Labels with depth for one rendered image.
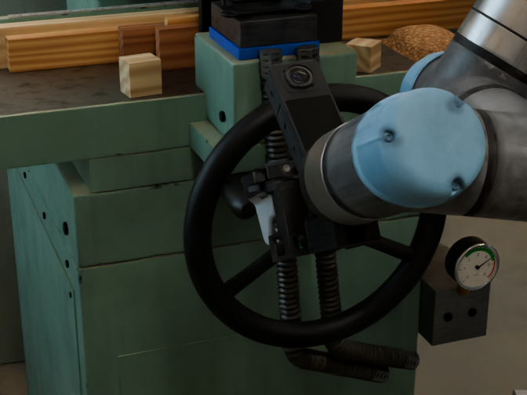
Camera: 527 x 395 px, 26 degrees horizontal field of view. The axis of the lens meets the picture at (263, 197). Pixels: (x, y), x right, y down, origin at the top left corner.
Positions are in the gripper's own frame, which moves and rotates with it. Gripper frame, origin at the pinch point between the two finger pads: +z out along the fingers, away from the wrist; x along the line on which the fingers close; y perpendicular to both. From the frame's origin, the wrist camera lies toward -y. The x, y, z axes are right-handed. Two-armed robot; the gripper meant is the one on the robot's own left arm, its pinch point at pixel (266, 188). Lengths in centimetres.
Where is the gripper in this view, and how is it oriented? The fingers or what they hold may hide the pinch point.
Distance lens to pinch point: 105.9
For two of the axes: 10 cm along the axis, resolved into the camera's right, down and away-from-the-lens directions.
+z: -2.9, 1.4, 9.5
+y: 1.8, 9.8, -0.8
